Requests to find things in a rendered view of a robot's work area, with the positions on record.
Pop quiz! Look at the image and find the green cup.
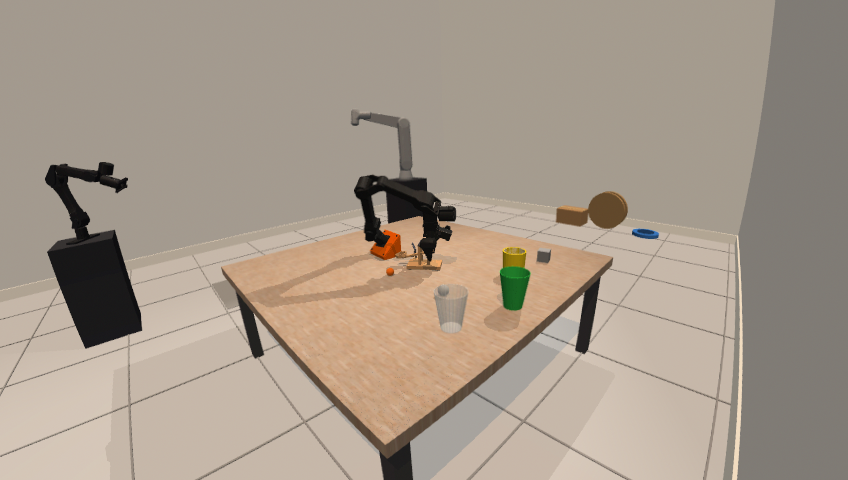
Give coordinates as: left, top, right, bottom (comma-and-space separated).
500, 267, 531, 310

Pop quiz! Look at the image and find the clear plastic cup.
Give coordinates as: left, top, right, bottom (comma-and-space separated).
434, 284, 469, 334

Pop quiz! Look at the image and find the yellow mug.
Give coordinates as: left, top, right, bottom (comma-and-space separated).
503, 247, 526, 268

